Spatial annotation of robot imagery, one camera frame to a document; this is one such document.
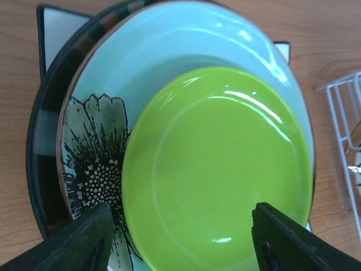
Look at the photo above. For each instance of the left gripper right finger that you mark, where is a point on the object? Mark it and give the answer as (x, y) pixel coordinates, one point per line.
(281, 243)

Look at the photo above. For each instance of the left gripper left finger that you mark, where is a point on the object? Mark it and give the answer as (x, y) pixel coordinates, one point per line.
(84, 244)

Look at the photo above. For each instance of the lime green plate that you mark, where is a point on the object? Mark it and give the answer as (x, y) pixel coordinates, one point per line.
(208, 148)

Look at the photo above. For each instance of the white wire dish rack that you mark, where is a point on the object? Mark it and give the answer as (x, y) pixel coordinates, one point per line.
(343, 97)

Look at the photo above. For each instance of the black rimmed plate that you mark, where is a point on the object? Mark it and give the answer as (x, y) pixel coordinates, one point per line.
(48, 141)

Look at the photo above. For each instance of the teal flower plate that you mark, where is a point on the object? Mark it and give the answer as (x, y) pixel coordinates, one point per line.
(117, 78)

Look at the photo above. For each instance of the white square plate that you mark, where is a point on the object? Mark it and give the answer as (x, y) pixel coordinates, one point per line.
(56, 31)

